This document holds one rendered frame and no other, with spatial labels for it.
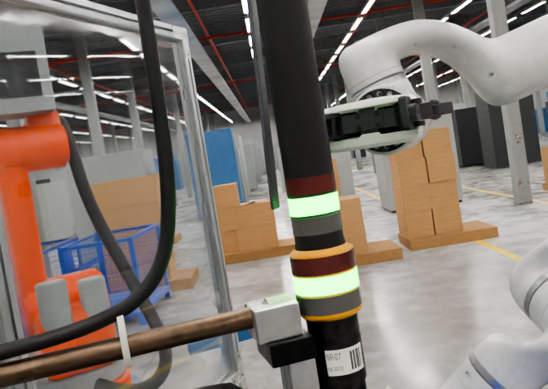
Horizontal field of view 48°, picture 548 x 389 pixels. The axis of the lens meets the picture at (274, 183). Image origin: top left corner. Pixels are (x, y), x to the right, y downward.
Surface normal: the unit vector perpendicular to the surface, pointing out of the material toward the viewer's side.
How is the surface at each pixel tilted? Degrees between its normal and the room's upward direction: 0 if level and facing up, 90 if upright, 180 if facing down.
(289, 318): 90
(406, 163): 90
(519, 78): 109
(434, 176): 90
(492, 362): 61
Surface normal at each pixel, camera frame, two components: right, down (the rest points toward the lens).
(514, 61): -0.03, -0.08
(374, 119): -0.33, 0.11
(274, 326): 0.26, 0.01
